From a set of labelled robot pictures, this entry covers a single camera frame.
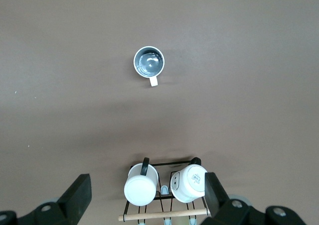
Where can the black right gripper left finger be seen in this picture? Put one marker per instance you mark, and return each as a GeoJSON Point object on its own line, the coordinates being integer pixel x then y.
{"type": "Point", "coordinates": [74, 197]}

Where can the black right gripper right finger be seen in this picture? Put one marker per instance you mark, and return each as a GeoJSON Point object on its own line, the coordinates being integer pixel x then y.
{"type": "Point", "coordinates": [215, 195]}

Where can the white mug grey inside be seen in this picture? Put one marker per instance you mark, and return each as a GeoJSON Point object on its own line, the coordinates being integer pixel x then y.
{"type": "Point", "coordinates": [149, 63]}

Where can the white mug printed bottom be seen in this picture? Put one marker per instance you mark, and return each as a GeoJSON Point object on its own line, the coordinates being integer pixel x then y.
{"type": "Point", "coordinates": [187, 185]}

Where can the white mug plain bottom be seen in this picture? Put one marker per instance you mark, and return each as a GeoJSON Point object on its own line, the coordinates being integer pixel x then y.
{"type": "Point", "coordinates": [139, 191]}

